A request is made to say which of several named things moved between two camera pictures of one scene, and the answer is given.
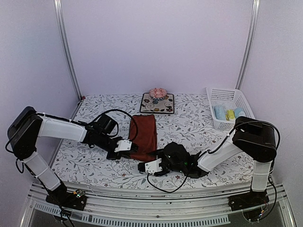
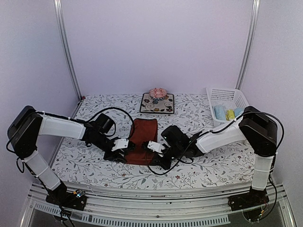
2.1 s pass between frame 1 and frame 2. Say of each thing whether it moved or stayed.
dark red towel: moved
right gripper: moved
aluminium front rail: stayed
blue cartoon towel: stayed
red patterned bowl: stayed
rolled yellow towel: stayed
